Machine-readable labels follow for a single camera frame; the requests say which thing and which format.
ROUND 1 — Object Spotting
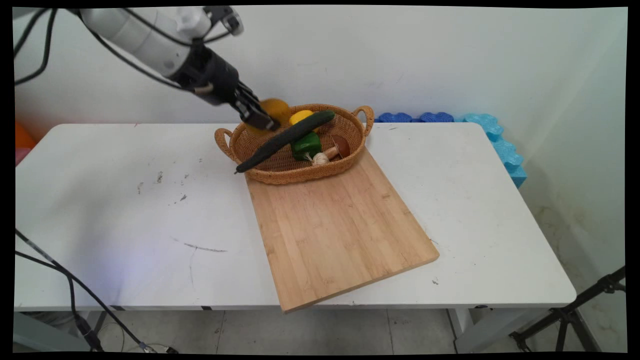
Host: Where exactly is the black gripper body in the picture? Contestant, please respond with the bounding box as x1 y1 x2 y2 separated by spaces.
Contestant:
170 44 242 107

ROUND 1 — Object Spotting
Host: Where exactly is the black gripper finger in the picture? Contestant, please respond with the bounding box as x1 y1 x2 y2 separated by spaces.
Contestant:
237 80 263 105
231 98 281 133

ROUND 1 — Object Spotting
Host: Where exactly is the brown yellow potato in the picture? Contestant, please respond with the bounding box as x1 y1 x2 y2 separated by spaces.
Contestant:
244 98 292 137

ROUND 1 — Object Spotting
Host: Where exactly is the long dark green cucumber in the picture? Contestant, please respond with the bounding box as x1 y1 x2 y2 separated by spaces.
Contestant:
234 110 335 175

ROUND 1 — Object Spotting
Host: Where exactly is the yellow lemon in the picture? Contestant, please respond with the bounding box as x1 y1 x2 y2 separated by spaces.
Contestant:
289 109 321 133

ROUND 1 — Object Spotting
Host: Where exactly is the green bell pepper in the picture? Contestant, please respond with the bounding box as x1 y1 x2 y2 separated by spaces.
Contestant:
290 131 323 162

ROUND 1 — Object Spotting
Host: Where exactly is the brown mushroom with pale stem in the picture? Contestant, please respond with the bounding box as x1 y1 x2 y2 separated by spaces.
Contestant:
323 134 351 160

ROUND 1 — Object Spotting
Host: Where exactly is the wooden cutting board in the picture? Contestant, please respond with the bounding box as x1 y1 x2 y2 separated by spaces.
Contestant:
244 146 441 313

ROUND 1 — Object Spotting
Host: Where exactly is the orange object behind table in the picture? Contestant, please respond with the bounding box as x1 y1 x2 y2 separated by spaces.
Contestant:
15 121 38 151

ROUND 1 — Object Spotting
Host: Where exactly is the light blue foam mat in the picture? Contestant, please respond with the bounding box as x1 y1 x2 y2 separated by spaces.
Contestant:
454 113 529 189

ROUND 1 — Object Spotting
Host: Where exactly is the white table leg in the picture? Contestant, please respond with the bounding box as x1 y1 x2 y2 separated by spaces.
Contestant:
446 306 536 354

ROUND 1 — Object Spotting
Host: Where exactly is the grey table leg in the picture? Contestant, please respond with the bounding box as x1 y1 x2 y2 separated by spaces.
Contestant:
13 312 98 353

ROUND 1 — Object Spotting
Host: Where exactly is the black tripod stand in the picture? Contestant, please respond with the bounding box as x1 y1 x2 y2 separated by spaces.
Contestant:
508 266 627 353

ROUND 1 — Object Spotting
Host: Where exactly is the woven wicker basket with handles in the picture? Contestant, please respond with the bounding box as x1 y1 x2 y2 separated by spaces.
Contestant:
214 103 375 185

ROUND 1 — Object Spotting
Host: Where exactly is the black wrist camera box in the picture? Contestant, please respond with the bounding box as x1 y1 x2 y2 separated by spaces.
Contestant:
204 6 245 37

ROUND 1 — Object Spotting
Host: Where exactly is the thin black wrist camera cable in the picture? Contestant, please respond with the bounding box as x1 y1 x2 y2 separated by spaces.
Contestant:
75 7 236 92

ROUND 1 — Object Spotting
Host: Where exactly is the long black cable with connector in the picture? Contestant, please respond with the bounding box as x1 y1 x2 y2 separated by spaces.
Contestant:
14 7 178 354

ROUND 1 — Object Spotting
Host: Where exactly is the long black cable with plug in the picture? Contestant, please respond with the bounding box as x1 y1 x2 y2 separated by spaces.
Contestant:
14 7 105 353

